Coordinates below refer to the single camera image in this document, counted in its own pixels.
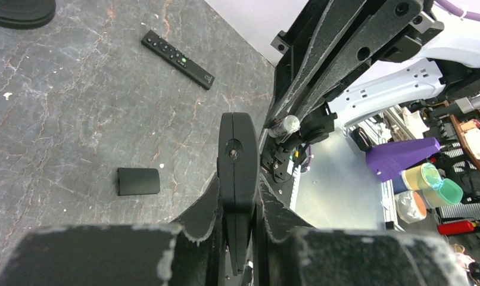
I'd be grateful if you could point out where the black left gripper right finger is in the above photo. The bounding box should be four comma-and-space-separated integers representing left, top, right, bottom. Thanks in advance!
258, 173, 314, 243

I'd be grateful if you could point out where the black microphone stand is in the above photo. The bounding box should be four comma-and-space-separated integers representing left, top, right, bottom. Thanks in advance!
0, 0, 57, 30

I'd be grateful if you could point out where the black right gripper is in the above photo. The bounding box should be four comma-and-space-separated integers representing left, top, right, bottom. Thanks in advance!
264, 1, 444, 128

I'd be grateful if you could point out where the black remote with buttons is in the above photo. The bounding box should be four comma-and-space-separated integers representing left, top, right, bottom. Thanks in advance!
141, 30, 215, 90

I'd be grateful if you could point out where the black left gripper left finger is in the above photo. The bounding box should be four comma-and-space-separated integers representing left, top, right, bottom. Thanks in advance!
172, 173, 221, 243

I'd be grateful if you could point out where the purple plastic part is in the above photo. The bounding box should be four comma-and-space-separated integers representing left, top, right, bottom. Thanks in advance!
366, 137, 441, 182

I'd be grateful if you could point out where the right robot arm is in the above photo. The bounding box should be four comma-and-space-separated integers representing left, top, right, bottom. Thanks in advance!
264, 1, 480, 149

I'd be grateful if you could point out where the stack of coloured cups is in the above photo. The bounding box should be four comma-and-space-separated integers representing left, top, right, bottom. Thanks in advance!
392, 163, 464, 224

